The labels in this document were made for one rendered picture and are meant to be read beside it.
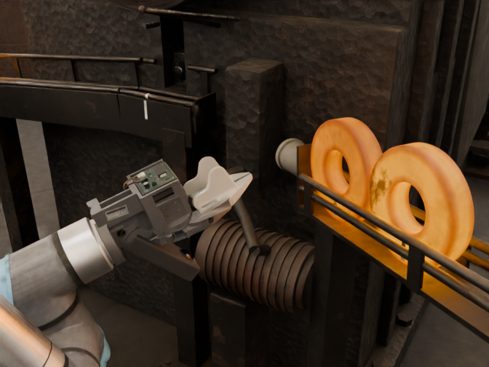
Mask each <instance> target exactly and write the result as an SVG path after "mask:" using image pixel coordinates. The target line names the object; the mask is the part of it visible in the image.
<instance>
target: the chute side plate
mask: <svg viewBox="0 0 489 367"><path fill-rule="evenodd" d="M145 100H146V107H147V116H148V119H146V118H145V109H144V101H145ZM0 117H7V118H13V119H24V120H31V121H37V122H49V123H55V124H61V125H73V126H79V127H90V128H96V129H103V130H114V131H120V132H125V133H130V134H133V135H139V136H143V137H146V138H151V139H154V140H158V141H163V139H162V128H167V129H170V130H176V131H179V132H183V133H185V138H186V147H188V148H191V149H192V148H193V130H192V114H191V108H189V107H185V106H178V105H174V104H170V103H163V102H159V101H155V100H148V99H144V98H137V97H133V96H129V95H123V94H118V93H108V92H89V91H79V90H60V89H50V88H40V87H21V86H11V85H0Z"/></svg>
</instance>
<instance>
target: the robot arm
mask: <svg viewBox="0 0 489 367"><path fill-rule="evenodd" d="M127 179H128V180H127V181H125V182H124V184H123V188H124V191H123V192H121V193H119V194H117V195H115V196H113V197H111V198H109V199H107V200H105V201H103V202H100V203H99V202H98V200H97V198H94V199H93V200H90V201H89V202H87V206H88V208H89V209H90V212H91V218H92V219H91V220H89V219H88V218H86V217H85V218H83V219H81V220H79V221H77V222H75V223H73V224H71V225H69V226H67V227H65V228H63V229H61V230H59V231H57V232H55V233H53V234H51V235H49V236H46V237H44V238H42V239H40V240H38V241H36V242H34V243H32V244H30V245H28V246H26V247H24V248H22V249H20V250H18V251H16V252H14V253H12V254H10V255H9V254H7V255H6V256H5V257H4V258H3V259H1V260H0V367H106V362H107V361H108V360H109V358H110V355H111V350H110V347H109V344H108V342H107V341H106V337H105V334H104V332H103V330H102V328H101V327H100V326H99V325H98V324H97V323H96V322H95V320H94V318H93V316H92V315H91V314H90V311H89V310H88V309H87V307H86V305H85V304H84V302H83V301H82V299H81V297H80V295H79V294H78V293H77V291H76V289H77V288H79V287H81V286H83V285H85V284H87V283H89V282H91V281H93V280H94V279H96V278H98V277H100V276H102V275H104V274H106V273H107V272H110V271H111V270H113V268H114V266H113V264H115V265H119V264H121V263H123V262H124V261H125V258H124V256H123V253H122V251H121V249H120V248H123V247H124V249H125V250H126V251H127V252H129V253H131V254H133V255H135V256H137V257H139V258H142V259H144V260H146V261H148V262H150V263H152V264H154V265H157V266H158V267H161V268H162V269H165V270H167V271H168V272H171V273H173V274H175V275H177V276H179V277H182V278H183V279H186V280H188V281H192V280H193V279H194V278H195V277H196V275H197V274H198V273H199V271H200V267H199V265H198V264H197V262H196V261H195V259H194V257H193V256H192V254H191V253H190V252H189V251H187V250H184V249H182V248H180V247H178V246H176V245H174V244H173V243H174V242H177V241H179V240H182V239H184V238H186V237H187V238H189V237H190V236H191V235H193V234H196V233H198V232H201V231H203V230H205V229H207V228H209V227H210V226H212V225H213V224H214V223H216V222H217V221H218V220H219V219H220V218H222V217H223V216H224V215H225V214H226V213H227V212H228V211H230V209H231V206H232V205H233V204H234V203H235V202H236V201H237V200H238V199H239V198H240V197H241V196H242V194H243V192H244V191H245V189H246V188H247V187H248V185H249V184H250V182H251V180H252V179H253V176H252V174H251V173H250V172H247V173H236V174H232V175H229V174H228V173H227V172H226V170H225V169H224V168H223V167H221V166H220V165H219V164H218V163H217V162H216V161H215V159H214V158H212V157H204V158H203V159H201V160H200V161H199V167H198V173H197V176H196V177H195V178H193V179H191V180H190V181H188V182H186V183H185V184H184V186H182V185H181V184H180V181H179V179H178V177H177V176H176V174H174V173H173V171H172V170H171V169H170V167H169V166H168V165H167V163H166V162H163V160H162V159H161V160H159V161H157V162H155V163H153V164H151V165H148V166H146V167H144V168H142V169H140V170H138V171H136V172H134V173H132V174H130V175H128V176H127ZM125 184H127V185H126V186H125V187H124V185H125ZM127 187H129V189H127V190H126V188H127ZM190 206H194V207H195V208H196V209H197V210H196V211H192V210H191V207H190Z"/></svg>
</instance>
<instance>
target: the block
mask: <svg viewBox="0 0 489 367"><path fill-rule="evenodd" d="M283 84H284V65H283V63H281V62H279V61H278V60H268V59H262V58H249V59H246V60H243V61H241V62H239V63H236V64H234V65H232V66H228V67H227V69H226V158H227V170H228V169H231V168H234V167H239V166H242V167H243V168H244V172H245V173H247V172H250V173H251V174H252V176H253V179H252V180H251V182H250V184H249V185H248V187H247V188H248V189H254V190H259V189H262V188H263V187H264V186H265V185H266V184H268V183H269V182H270V181H272V180H273V179H275V178H276V177H277V176H278V175H279V173H280V170H281V168H280V167H279V166H278V164H277V162H276V152H277V149H278V147H279V145H280V144H281V143H282V107H283Z"/></svg>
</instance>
